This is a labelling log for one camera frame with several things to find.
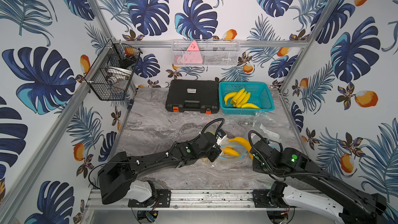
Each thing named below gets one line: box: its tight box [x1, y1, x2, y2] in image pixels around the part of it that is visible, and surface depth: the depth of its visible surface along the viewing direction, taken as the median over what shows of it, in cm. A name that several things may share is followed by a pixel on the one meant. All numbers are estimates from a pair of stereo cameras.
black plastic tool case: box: [165, 79, 220, 115], surface depth 106 cm
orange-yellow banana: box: [223, 146, 240, 157], surface depth 87 cm
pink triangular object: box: [182, 40, 204, 64], surface depth 92 cm
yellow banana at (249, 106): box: [240, 102, 261, 109], surface depth 106 cm
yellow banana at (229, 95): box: [223, 91, 237, 106], surface depth 116 cm
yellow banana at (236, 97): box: [230, 88, 246, 104], surface depth 114 cm
